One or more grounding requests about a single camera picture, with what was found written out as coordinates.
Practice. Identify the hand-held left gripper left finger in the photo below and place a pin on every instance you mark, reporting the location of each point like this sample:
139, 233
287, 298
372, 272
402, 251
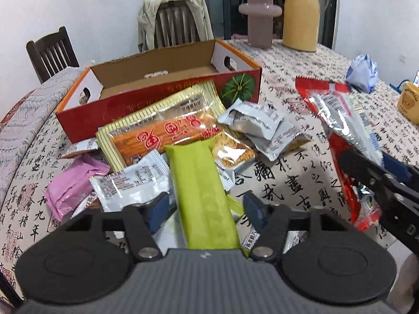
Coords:
157, 211

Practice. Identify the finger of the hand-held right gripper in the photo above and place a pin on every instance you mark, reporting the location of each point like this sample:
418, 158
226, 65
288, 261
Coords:
360, 166
394, 166

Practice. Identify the green snack packet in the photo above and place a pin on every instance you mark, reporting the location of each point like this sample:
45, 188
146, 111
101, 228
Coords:
199, 189

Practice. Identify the white orange snack packet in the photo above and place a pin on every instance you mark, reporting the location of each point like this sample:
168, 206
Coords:
232, 153

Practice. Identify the dark wooden chair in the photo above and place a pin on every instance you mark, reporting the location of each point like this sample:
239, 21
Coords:
49, 52

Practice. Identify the long red snack packet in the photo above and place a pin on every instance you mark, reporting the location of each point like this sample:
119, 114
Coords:
327, 104

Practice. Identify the yellow box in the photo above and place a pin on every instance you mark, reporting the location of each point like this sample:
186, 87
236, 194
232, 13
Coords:
409, 99

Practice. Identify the grey pink patterned blanket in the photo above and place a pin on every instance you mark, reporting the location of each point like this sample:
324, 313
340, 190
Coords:
32, 114

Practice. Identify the brown slatted wooden chair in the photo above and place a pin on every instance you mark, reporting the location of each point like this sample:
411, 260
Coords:
173, 26

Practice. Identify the pink snack packet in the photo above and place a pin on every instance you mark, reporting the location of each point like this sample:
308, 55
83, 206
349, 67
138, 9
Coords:
72, 186

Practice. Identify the pink vase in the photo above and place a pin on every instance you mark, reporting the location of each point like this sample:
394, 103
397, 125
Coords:
260, 23

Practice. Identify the chair with beige jacket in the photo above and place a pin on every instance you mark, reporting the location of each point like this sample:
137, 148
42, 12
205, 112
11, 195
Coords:
147, 19

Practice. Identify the yellow thermos jug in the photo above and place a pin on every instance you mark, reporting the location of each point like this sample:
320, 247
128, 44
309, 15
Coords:
301, 16

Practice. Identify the blue white plastic bag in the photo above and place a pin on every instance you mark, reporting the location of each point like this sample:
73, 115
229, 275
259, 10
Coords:
361, 72

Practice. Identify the large silver white snack packet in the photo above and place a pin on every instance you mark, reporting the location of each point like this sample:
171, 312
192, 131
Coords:
131, 180

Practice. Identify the striped orange snack packet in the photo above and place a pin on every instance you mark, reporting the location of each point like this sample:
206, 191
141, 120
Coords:
157, 130

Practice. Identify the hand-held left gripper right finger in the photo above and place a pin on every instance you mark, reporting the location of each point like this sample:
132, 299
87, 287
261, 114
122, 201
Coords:
255, 211

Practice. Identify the red patterned cloth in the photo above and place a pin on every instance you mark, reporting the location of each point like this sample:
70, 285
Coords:
13, 108

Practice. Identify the dark glass door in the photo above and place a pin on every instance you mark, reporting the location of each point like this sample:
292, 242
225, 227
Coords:
226, 6

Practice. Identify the red pumpkin-print cardboard box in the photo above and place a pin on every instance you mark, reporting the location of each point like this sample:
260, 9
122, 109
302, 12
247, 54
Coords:
131, 104

